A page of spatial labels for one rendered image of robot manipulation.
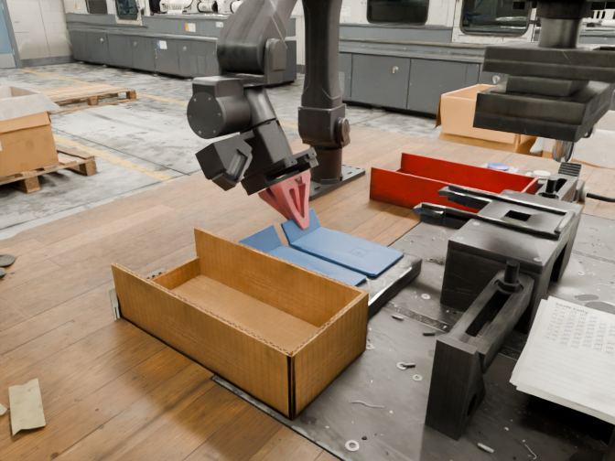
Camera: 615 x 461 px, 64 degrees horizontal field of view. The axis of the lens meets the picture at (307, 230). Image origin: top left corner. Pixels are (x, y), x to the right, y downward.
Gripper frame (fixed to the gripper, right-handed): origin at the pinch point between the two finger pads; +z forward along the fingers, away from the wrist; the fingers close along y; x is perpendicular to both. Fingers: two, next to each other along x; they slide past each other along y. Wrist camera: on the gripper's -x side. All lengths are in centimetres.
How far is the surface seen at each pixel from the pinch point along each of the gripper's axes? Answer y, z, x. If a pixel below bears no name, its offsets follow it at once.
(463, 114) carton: -69, -1, 225
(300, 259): 3.6, 3.6, -6.5
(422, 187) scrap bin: 7.0, 3.5, 22.4
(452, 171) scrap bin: 7.2, 4.1, 33.9
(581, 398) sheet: 34.1, 18.0, -14.4
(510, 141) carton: -49, 22, 223
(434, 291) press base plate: 15.7, 13.4, 0.5
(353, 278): 10.5, 7.5, -6.4
